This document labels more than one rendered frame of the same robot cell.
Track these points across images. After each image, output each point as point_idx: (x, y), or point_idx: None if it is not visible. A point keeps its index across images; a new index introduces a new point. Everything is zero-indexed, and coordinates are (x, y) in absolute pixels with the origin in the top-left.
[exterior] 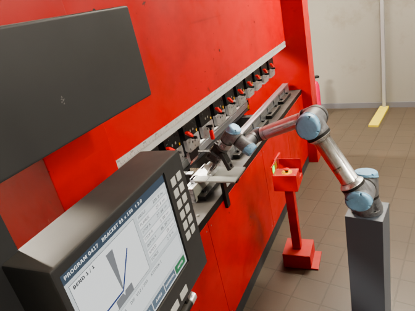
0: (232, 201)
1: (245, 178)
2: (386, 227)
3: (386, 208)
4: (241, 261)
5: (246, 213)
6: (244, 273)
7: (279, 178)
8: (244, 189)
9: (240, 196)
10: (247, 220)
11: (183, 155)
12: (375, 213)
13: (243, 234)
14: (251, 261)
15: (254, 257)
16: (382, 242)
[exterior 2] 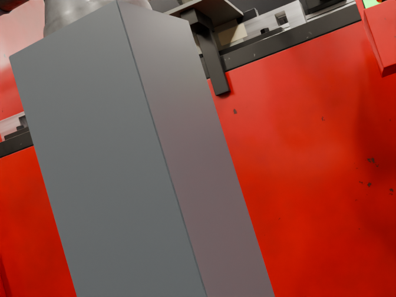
0: (257, 89)
1: (349, 46)
2: (91, 105)
3: (81, 17)
4: (288, 255)
5: (339, 141)
6: (303, 296)
7: (366, 30)
8: (336, 73)
9: (307, 88)
10: (350, 165)
11: None
12: (43, 36)
13: (310, 192)
14: (362, 289)
15: (383, 286)
16: (34, 147)
